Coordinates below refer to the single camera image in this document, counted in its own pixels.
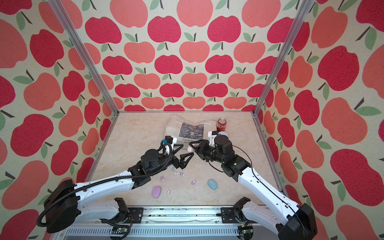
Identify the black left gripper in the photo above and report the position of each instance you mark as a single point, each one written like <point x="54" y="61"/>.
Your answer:
<point x="175" y="156"/>

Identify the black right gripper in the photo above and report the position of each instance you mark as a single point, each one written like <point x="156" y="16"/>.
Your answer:
<point x="204" y="151"/>

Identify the pink earbud charging case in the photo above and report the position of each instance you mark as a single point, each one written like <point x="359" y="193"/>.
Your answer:
<point x="191" y="149"/>

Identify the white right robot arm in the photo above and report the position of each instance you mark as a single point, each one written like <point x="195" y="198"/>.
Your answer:
<point x="282" y="216"/>

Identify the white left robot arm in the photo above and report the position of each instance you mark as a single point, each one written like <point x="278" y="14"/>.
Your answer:
<point x="64" y="206"/>

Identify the blue earbud charging case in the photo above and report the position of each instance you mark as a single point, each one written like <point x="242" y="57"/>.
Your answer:
<point x="212" y="184"/>

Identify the purple earbud charging case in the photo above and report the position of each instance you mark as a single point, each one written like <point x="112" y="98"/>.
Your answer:
<point x="156" y="192"/>

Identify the yellow can white lid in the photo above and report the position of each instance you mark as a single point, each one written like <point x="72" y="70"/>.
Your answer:
<point x="222" y="133"/>

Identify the red cola can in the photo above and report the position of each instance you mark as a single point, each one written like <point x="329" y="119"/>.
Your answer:
<point x="221" y="125"/>

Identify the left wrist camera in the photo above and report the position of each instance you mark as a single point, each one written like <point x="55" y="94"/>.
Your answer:
<point x="172" y="140"/>

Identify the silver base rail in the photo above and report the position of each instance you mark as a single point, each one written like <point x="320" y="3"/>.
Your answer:
<point x="172" y="223"/>

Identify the left aluminium frame post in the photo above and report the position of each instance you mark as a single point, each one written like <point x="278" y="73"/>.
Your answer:
<point x="68" y="26"/>

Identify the aluminium frame post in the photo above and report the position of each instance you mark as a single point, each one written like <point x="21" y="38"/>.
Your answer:
<point x="68" y="26"/>
<point x="286" y="47"/>

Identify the right aluminium frame post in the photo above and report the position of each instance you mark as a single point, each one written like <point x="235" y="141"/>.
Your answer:
<point x="286" y="47"/>

